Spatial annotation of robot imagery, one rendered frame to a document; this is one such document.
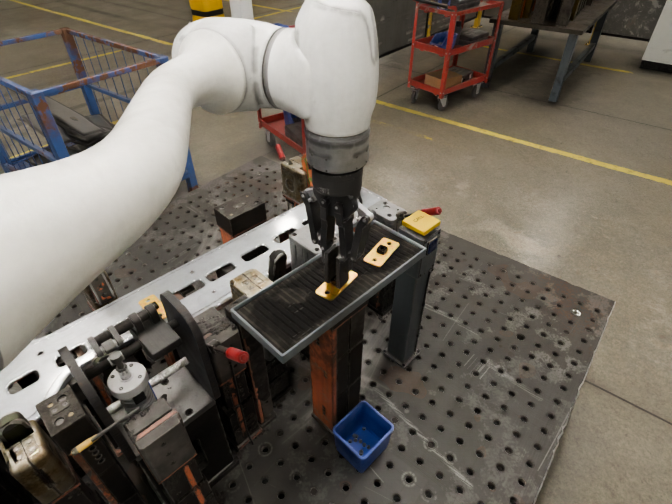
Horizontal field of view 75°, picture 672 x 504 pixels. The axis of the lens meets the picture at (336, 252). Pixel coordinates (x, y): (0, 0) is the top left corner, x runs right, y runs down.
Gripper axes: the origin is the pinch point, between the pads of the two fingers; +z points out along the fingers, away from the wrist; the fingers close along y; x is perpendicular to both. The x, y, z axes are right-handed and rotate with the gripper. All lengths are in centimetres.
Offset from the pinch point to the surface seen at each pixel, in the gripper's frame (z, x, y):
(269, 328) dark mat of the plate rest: 4.1, -14.9, -2.8
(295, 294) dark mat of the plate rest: 4.1, -6.5, -4.3
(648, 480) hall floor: 120, 80, 87
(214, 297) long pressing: 20.1, -6.3, -29.5
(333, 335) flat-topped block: 13.3, -3.9, 2.0
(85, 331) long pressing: 20, -29, -44
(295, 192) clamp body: 22, 41, -45
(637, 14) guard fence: 76, 715, -20
